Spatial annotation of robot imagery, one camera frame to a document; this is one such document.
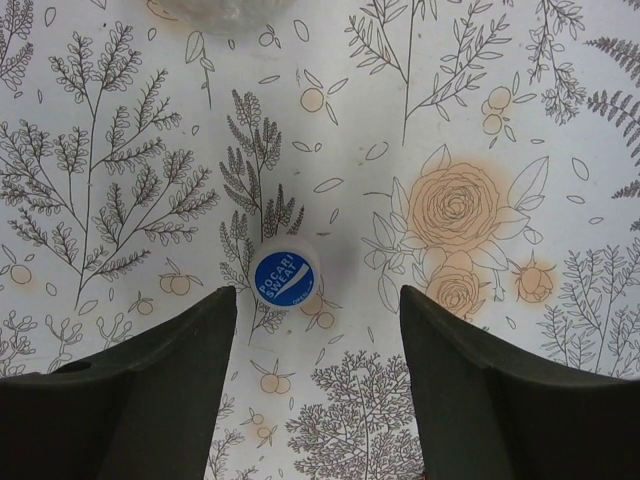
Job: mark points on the clear empty plastic bottle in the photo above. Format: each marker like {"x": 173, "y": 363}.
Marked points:
{"x": 226, "y": 17}

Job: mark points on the floral table mat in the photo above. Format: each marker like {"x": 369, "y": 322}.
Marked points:
{"x": 485, "y": 153}

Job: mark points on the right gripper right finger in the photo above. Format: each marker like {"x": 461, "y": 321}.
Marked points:
{"x": 486, "y": 409}

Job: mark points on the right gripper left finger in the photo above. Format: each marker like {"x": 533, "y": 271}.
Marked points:
{"x": 143, "y": 409}

